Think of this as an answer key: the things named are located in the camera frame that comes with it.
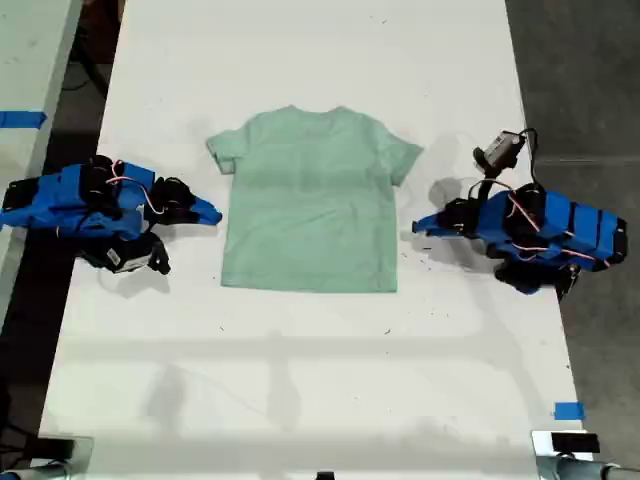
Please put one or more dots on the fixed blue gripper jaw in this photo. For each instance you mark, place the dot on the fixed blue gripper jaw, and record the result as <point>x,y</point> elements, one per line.
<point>434,220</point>
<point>207,210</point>

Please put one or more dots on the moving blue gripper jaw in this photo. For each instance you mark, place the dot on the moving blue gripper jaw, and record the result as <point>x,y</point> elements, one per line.
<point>192,220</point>
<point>440,231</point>

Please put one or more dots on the pale green T-shirt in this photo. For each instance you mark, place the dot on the pale green T-shirt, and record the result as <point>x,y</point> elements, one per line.
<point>310,215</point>

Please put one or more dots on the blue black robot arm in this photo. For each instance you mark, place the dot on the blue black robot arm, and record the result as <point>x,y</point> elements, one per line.
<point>65,200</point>
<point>565,225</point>

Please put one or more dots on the long blue tape strip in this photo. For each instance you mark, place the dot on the long blue tape strip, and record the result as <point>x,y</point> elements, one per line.
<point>22,120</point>

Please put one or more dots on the grey side table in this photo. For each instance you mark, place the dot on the grey side table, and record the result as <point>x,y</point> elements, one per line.
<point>30,75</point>

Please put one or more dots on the short blue tape strip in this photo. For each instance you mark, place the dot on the short blue tape strip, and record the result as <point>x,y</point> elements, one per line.
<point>569,411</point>

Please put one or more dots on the small black box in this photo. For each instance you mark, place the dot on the small black box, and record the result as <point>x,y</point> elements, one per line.
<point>575,443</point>
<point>55,447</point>

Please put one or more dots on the small black clip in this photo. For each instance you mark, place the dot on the small black clip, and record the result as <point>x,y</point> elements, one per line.
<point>325,475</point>

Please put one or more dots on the black camera stalk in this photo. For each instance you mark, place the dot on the black camera stalk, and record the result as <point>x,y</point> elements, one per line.
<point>486,187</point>

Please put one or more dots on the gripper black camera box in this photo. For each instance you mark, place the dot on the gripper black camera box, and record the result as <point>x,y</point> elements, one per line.
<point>127,255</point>

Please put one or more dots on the gripper grey camera box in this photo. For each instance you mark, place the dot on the gripper grey camera box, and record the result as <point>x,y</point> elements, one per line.
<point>502,149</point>

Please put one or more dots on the metal table bracket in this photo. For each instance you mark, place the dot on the metal table bracket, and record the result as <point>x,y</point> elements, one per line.
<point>542,457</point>
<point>82,457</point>

